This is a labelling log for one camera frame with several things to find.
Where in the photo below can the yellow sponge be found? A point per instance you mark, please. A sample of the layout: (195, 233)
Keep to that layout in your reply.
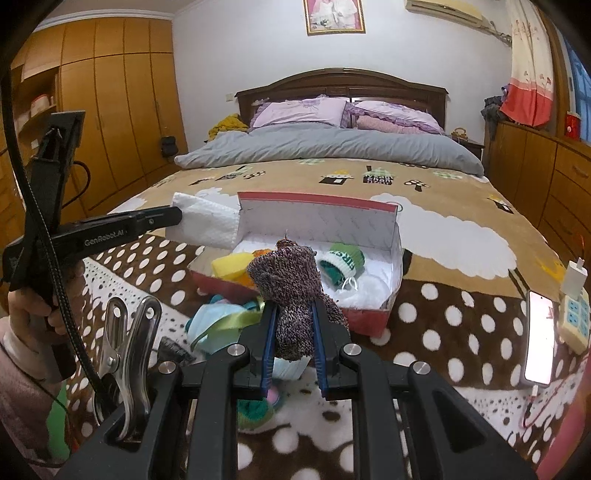
(231, 265)

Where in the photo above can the white storage box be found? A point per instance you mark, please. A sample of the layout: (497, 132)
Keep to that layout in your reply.
(40, 105)

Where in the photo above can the plain lilac pillow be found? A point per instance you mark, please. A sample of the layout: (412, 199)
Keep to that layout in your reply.
(300, 113)

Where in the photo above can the person's left hand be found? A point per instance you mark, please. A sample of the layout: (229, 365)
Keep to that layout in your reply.
(23, 314)

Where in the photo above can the brown printed blanket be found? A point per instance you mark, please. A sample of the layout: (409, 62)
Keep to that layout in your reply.
(461, 258)

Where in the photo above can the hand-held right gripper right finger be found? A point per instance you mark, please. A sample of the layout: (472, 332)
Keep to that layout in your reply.
(321, 369)

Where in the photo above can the white paper towel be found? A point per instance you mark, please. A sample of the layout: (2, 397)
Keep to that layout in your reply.
(207, 221)

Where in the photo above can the wooden headboard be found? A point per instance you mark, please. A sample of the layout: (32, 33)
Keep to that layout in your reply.
(341, 81)

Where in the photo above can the striped cupcake toy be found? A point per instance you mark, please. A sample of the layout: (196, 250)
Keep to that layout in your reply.
(291, 368)

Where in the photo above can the yellow cloth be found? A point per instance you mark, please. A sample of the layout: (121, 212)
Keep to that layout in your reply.
(226, 124)

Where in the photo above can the small wicker basket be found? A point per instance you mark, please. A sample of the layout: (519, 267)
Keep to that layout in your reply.
(459, 134)

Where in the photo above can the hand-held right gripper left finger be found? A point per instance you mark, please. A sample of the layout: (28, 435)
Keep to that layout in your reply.
(269, 369)

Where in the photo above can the light blue cloth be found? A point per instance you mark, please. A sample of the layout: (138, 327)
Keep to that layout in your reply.
(207, 325)

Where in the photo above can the white charger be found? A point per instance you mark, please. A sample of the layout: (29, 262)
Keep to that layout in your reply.
(575, 277)

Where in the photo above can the small black bag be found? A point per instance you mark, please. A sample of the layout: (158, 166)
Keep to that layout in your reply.
(169, 147)

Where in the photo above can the power strip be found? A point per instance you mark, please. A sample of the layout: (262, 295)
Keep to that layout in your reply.
(575, 323)

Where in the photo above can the brown knitted sock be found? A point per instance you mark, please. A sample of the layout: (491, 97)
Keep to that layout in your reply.
(286, 286)

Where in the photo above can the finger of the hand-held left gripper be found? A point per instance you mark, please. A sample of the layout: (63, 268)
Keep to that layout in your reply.
(161, 217)

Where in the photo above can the wooden nightstand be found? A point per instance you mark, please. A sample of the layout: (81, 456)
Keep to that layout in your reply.
(471, 150)

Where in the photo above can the grey duvet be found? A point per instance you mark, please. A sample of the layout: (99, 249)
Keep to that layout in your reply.
(323, 147)

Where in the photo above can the framed wall picture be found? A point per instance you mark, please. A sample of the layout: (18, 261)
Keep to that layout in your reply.
(334, 16)

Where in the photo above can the phone with pink case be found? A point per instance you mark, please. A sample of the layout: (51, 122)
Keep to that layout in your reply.
(538, 341)

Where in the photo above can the lilac pillow with ruffled edge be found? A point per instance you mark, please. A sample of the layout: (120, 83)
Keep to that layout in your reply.
(397, 110)

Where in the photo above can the foam floor mat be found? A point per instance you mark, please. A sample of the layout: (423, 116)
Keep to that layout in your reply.
(57, 415)

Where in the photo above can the red cup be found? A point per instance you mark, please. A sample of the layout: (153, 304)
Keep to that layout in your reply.
(573, 125)

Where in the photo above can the wooden desk cabinet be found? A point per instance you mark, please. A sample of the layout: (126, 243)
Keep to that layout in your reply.
(531, 161)

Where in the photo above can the person's left forearm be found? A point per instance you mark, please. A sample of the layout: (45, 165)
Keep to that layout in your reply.
(23, 415)

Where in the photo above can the window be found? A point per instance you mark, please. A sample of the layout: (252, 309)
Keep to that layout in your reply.
(581, 92)

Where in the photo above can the cream and red curtain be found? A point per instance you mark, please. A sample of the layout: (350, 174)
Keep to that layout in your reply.
(526, 69)

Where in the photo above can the pink textured pillow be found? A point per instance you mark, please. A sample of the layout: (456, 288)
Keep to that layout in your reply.
(383, 125)

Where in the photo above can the dark clothes pile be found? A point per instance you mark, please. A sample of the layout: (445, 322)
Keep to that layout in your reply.
(491, 108)

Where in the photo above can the wooden wardrobe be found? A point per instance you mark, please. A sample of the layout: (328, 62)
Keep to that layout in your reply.
(120, 115)

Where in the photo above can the air conditioner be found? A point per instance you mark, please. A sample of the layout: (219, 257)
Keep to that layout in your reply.
(443, 7)

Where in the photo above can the metal spring clip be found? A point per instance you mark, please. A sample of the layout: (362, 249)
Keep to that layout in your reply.
(134, 350)

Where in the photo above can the red cardboard box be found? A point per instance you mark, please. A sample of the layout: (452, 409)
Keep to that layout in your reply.
(323, 221)

